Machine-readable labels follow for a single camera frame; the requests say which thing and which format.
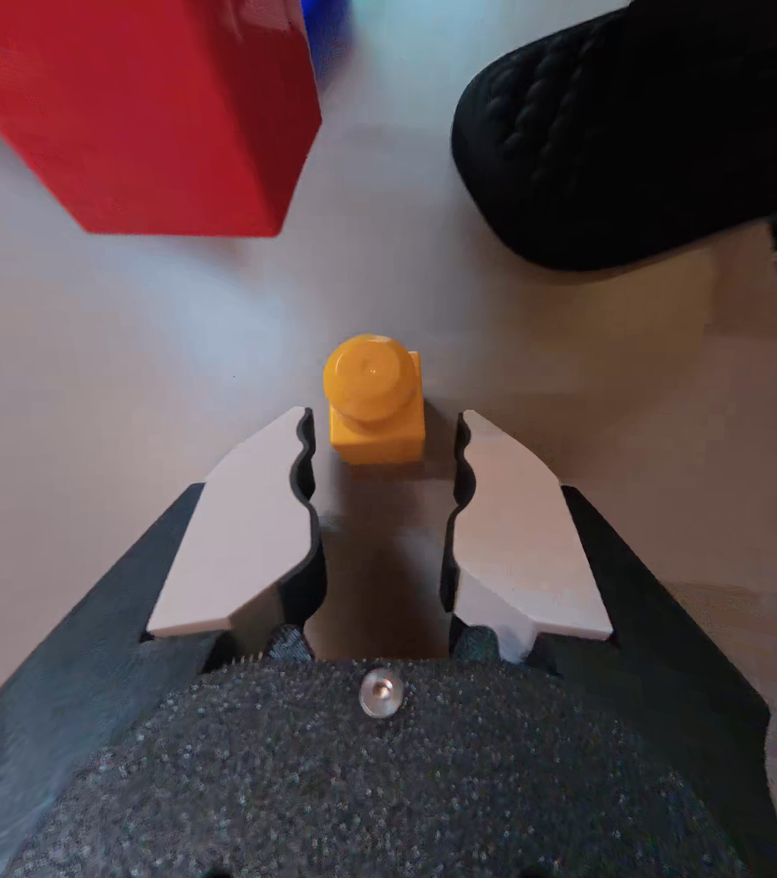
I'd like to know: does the yellow mega block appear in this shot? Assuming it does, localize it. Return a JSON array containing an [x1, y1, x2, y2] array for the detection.
[[323, 334, 427, 466]]

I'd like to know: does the black textured pad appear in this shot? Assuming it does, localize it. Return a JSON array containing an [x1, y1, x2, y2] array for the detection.
[[450, 7, 773, 272]]

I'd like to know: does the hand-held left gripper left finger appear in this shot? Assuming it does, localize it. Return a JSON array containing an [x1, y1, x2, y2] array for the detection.
[[146, 407, 327, 663]]

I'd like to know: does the blue plastic bin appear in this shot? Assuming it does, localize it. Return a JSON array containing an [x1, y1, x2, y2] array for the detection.
[[302, 0, 355, 76]]

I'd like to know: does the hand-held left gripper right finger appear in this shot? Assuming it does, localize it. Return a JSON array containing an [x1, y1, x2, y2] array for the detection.
[[441, 409, 614, 663]]

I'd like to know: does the red mega block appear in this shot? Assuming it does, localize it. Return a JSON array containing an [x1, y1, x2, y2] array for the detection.
[[0, 0, 322, 237]]

